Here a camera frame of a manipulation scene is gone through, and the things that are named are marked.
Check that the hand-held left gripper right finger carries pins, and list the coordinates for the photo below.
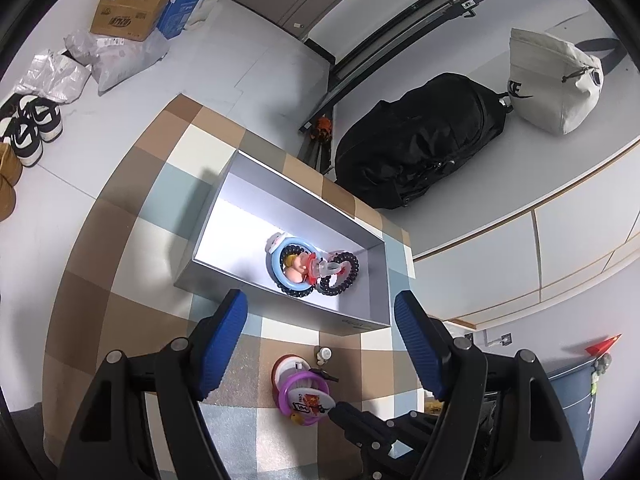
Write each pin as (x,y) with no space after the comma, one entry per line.
(420,350)

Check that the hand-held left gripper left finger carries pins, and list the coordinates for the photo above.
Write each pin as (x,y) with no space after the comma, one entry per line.
(220,350)

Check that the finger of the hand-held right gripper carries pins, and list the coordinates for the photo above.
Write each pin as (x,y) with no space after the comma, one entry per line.
(370,425)

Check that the white round badge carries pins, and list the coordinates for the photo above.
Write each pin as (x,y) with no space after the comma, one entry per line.
(310,403)

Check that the pink figure charm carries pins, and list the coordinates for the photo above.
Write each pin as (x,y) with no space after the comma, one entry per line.
(296,271)

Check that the clear plastic clip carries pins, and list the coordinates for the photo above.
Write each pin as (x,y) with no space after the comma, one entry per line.
(327,266)

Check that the red hair clip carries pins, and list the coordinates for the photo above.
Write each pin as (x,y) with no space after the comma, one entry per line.
(312,260)

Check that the grey cardboard box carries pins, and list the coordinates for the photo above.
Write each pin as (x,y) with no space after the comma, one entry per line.
(240,220)

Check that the small black hair clip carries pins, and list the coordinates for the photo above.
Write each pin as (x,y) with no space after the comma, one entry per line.
(324,374)

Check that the red and white round charm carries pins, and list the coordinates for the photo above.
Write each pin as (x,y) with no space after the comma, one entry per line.
(287,364)

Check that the small white charm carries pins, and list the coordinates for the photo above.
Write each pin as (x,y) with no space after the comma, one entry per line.
(325,355)

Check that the white wardrobe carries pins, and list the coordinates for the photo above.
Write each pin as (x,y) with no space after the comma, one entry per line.
(500,250)

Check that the checkered tablecloth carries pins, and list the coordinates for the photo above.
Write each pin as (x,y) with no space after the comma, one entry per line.
(125,260)

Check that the blue grey bin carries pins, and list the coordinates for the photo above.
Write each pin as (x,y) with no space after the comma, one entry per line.
(570,410)

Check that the small hanging figure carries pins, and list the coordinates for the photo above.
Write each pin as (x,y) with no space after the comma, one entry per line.
(601,367)

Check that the red paper plane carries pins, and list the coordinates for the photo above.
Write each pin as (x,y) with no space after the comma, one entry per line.
(602,346)

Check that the black backpack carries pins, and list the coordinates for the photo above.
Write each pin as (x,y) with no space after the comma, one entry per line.
(425,140)

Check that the orange clamp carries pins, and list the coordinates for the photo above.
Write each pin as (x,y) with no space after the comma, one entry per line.
(322,127)

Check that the beige bag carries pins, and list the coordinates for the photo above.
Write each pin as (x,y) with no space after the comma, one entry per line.
(545,85)

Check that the large grey parcel bag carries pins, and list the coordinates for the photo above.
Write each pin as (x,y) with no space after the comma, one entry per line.
(125,60)

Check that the silver parcel bag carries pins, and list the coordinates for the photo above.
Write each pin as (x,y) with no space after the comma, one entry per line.
(50,77)

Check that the black folded rack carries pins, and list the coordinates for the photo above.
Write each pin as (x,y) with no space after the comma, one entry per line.
(425,21)

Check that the small grey parcel bag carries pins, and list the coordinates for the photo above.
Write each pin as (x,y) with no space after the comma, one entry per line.
(80,46)

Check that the brown cardboard box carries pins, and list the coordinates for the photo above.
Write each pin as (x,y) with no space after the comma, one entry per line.
(125,17)

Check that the blue cardboard box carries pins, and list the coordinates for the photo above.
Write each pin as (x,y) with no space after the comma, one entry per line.
(182,5)

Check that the white sack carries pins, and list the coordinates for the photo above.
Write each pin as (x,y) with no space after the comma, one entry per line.
(207,2)

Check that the wall socket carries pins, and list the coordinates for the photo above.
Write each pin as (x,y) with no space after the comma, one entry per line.
(504,339)

